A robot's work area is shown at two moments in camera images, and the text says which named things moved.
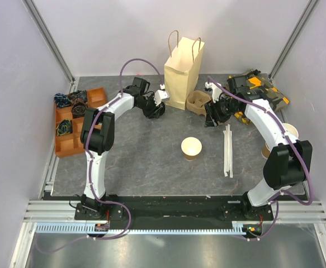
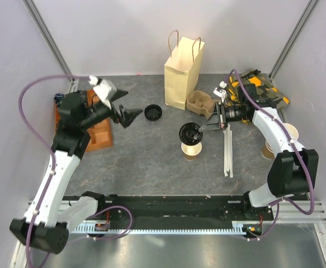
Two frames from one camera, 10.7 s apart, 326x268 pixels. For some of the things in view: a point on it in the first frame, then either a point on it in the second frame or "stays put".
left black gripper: [153, 114] to [128, 115]
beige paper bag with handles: [182, 70] stays put
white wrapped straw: [226, 143] stays put
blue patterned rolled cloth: [61, 100] stays put
